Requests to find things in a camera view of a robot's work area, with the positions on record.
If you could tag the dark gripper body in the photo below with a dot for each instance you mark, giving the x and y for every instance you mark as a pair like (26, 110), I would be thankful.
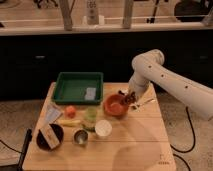
(131, 94)

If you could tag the dark grape bunch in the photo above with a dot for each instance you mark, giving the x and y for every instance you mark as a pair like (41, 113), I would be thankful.
(129, 100)

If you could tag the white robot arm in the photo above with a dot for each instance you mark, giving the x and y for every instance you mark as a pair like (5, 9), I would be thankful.
(148, 67)

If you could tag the red bowl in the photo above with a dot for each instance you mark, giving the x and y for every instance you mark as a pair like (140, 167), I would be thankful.
(113, 105)

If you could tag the black bowl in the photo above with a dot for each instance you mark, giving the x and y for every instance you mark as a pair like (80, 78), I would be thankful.
(42, 143)

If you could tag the white cup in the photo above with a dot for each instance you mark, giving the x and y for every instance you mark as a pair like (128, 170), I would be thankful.
(103, 128)

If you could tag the white card in tray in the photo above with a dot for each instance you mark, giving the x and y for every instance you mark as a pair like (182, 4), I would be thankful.
(90, 93)

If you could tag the green plastic tray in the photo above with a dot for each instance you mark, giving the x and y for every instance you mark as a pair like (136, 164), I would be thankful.
(71, 87)

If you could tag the orange fruit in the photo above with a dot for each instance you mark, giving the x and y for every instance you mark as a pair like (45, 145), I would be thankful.
(70, 111)

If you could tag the small metal cup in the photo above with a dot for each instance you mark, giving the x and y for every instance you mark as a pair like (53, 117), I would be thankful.
(80, 137)

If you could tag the yellow banana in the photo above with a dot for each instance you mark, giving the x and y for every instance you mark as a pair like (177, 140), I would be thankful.
(69, 123)

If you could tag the white paper packet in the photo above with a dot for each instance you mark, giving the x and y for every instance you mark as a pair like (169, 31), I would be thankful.
(52, 114)

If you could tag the wooden block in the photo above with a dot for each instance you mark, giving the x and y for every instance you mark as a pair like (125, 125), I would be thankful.
(50, 136)

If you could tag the black bar at table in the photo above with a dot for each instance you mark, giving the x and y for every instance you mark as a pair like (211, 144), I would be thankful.
(28, 138)

